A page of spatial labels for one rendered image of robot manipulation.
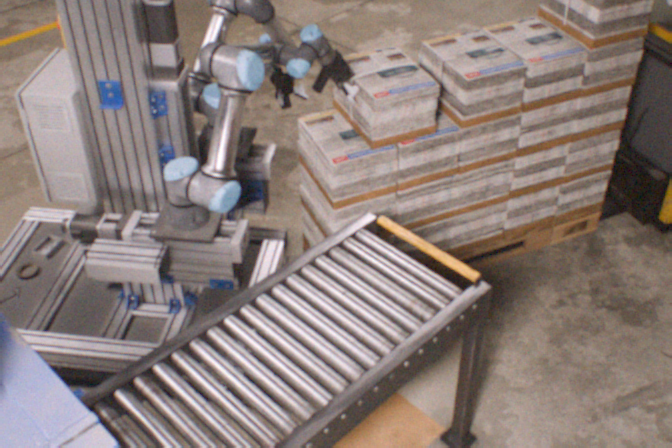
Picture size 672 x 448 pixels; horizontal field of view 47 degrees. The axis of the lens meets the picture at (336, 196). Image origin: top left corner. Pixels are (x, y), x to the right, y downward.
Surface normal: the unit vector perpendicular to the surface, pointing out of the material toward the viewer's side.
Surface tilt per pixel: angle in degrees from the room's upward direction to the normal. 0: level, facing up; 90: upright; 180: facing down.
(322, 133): 1
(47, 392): 0
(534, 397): 0
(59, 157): 90
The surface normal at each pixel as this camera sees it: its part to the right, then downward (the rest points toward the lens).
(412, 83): 0.03, -0.79
